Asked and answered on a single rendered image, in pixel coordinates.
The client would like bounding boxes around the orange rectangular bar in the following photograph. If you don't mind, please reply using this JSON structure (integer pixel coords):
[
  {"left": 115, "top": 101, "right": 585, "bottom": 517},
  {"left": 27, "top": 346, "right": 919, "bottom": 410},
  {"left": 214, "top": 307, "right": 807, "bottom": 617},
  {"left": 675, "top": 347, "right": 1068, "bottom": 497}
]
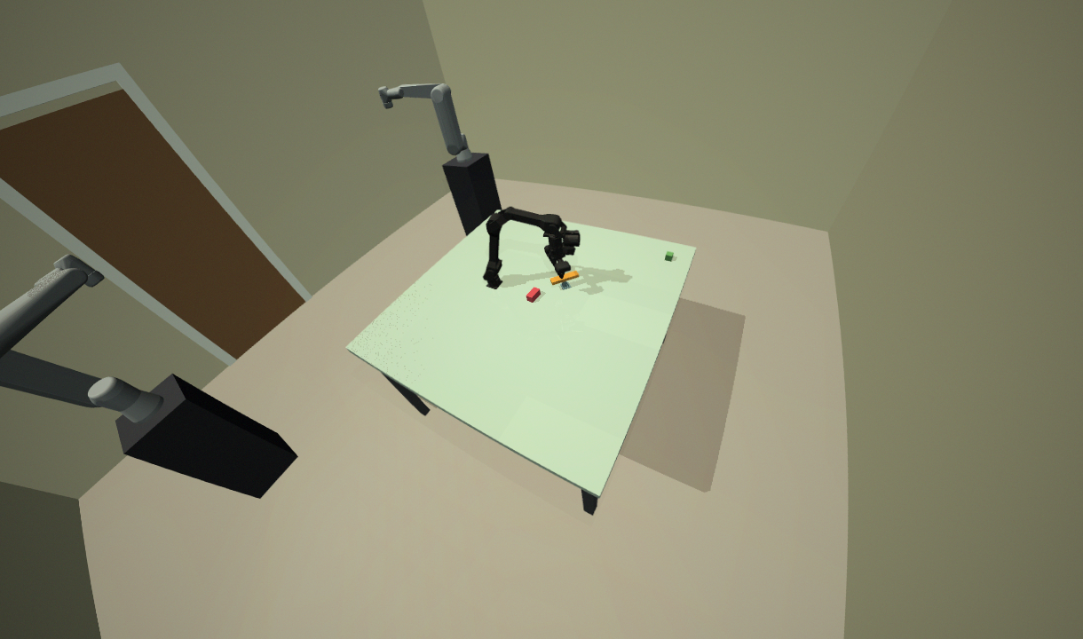
[{"left": 550, "top": 271, "right": 579, "bottom": 285}]

